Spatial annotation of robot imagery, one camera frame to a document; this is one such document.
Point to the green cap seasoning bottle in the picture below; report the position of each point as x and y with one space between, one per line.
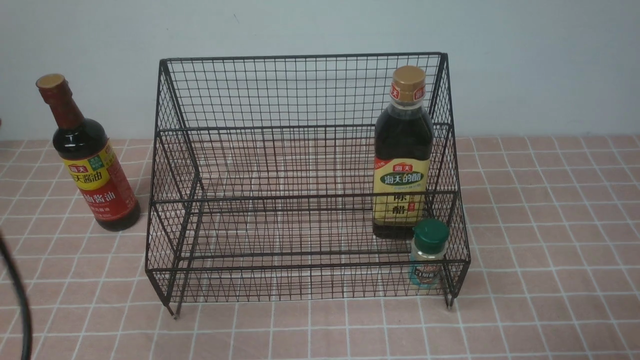
428 248

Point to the pink checkered tablecloth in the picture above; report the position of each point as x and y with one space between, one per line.
554 275

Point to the yellow label vinegar bottle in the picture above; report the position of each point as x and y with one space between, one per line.
403 145

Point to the black wire mesh shelf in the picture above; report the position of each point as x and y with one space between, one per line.
262 180

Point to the red label soy sauce bottle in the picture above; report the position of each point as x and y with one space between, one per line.
89 158

